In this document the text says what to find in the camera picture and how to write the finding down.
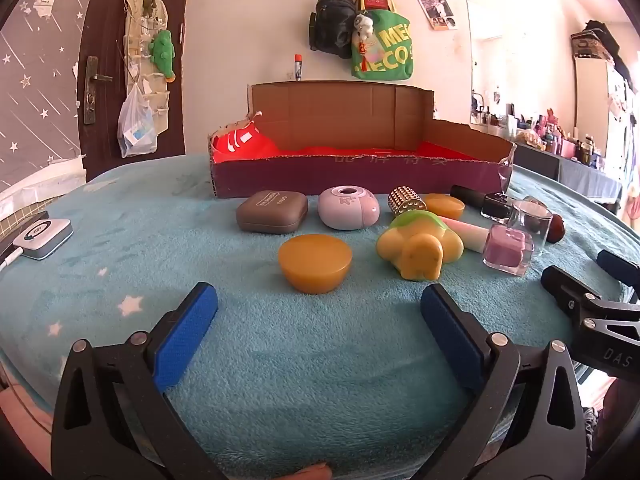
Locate dark brown door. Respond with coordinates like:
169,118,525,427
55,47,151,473
77,0,196,183

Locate small plush dog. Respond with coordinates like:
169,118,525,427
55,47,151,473
353,14,376,43

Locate pink camera-shaped case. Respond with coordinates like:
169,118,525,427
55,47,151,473
317,186,381,231

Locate brown eyeshadow case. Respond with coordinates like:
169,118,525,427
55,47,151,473
235,190,309,234

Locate beige hanging organizer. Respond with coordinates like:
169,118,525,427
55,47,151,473
122,0,173,136

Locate wall mirror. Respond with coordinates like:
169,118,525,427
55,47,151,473
466,0,516,138

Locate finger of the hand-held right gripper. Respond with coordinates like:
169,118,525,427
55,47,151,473
596,249,640,292
541,265,640,318

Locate white plastic bag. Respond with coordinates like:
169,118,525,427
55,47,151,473
117,82,158,158

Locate green tote bag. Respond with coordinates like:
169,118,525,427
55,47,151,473
350,0,415,81

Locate pink nail polish bottle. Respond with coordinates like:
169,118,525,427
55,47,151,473
440,216,535,277

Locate white square device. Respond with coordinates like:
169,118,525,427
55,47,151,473
12,217,74,261

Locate row of cosmetic bottles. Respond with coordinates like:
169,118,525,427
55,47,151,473
472,102,608,168

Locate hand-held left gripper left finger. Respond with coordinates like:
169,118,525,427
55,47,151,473
51,281,219,480

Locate dark bags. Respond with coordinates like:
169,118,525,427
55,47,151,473
571,20,623,61

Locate black nail polish bottle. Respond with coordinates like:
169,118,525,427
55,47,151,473
450,184,514,222

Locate metal door handle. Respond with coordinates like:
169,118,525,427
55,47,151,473
84,56,114,126

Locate gold studded cylinder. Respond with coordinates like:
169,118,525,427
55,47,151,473
387,186,427,217

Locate person's left hand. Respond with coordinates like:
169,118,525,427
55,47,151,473
292,461,332,480

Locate black backpack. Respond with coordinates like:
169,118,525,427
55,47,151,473
308,0,358,59

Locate orange dome soap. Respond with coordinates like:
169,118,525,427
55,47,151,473
424,193,467,221
278,234,353,295

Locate wall photo poster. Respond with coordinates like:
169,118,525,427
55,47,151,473
415,0,458,31

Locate green dinosaur plush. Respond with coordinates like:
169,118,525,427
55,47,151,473
149,29,177,83

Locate glitter bottle with round cap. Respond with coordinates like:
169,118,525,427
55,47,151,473
522,195,566,244

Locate table with dark cloth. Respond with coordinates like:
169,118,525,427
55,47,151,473
510,140,626,216

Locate brown cardboard box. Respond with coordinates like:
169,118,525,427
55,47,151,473
208,81,516,200

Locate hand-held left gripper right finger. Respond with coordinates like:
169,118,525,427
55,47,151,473
420,284,587,480

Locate white wardrobe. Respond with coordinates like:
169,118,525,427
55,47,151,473
572,55,640,171

